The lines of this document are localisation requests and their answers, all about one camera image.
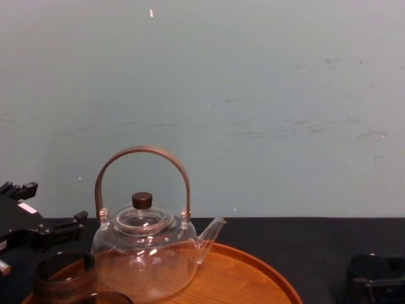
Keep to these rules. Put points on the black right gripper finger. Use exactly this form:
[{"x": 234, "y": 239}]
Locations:
[{"x": 368, "y": 269}]

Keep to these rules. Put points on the round wooden tray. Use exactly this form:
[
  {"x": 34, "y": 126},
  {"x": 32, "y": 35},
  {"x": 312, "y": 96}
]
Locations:
[{"x": 240, "y": 278}]

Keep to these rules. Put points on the glass lid dark wooden knob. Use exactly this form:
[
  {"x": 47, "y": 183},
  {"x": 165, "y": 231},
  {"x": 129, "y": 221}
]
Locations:
[{"x": 141, "y": 201}]

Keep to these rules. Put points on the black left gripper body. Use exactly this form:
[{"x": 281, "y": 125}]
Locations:
[{"x": 19, "y": 218}]

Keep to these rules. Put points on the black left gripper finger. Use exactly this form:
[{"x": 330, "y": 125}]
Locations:
[
  {"x": 68, "y": 228},
  {"x": 23, "y": 191}
]

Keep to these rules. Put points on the brown glass cup wooden sleeve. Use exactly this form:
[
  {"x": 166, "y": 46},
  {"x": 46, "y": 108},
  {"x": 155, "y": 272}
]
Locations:
[{"x": 63, "y": 282}]

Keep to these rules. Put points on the black table cloth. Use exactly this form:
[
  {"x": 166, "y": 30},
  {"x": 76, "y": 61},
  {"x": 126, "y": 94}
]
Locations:
[{"x": 300, "y": 236}]

